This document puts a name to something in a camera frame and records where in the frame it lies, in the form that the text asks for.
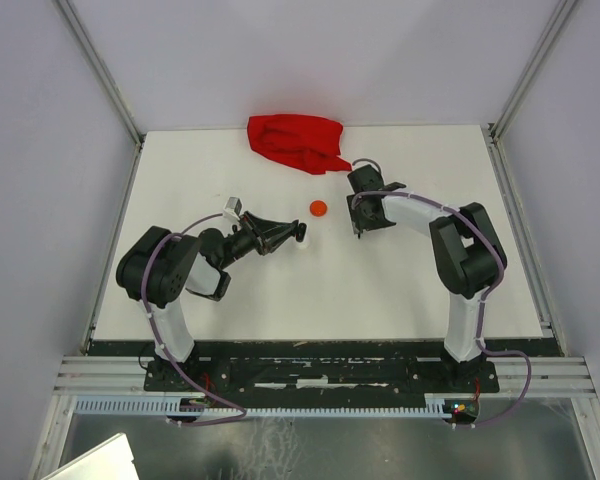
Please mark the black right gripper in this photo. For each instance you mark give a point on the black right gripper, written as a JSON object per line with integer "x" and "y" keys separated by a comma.
{"x": 359, "y": 222}

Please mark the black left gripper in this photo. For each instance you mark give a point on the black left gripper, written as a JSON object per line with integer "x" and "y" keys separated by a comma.
{"x": 259, "y": 229}

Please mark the black round charging case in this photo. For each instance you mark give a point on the black round charging case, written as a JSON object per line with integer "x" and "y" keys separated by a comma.
{"x": 300, "y": 233}

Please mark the orange round charging case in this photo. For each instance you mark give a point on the orange round charging case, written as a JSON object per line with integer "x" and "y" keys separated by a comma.
{"x": 318, "y": 208}

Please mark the white round charging case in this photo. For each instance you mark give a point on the white round charging case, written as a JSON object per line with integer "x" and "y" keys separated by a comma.
{"x": 303, "y": 244}

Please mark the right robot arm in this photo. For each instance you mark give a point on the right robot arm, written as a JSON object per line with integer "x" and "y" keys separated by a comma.
{"x": 469, "y": 258}

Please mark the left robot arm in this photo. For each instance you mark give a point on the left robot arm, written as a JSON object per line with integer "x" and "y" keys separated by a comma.
{"x": 162, "y": 265}

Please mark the red crumpled cloth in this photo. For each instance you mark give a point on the red crumpled cloth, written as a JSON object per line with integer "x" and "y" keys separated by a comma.
{"x": 303, "y": 142}

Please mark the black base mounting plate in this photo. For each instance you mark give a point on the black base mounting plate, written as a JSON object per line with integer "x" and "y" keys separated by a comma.
{"x": 258, "y": 382}

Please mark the metal sheet plate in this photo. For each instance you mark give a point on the metal sheet plate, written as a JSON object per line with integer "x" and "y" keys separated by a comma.
{"x": 111, "y": 459}

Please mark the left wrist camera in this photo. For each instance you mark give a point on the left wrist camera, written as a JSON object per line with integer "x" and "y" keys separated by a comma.
{"x": 233, "y": 209}

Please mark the right aluminium corner post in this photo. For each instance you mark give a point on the right aluminium corner post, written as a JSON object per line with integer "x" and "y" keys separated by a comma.
{"x": 548, "y": 40}

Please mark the aluminium corner post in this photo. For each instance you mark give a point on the aluminium corner post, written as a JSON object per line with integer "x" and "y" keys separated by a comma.
{"x": 548, "y": 40}
{"x": 78, "y": 30}

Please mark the aluminium frame rail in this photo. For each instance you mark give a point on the aluminium frame rail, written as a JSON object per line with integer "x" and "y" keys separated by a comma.
{"x": 558, "y": 377}

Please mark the left aluminium corner post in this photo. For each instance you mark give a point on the left aluminium corner post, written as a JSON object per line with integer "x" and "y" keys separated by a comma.
{"x": 78, "y": 30}

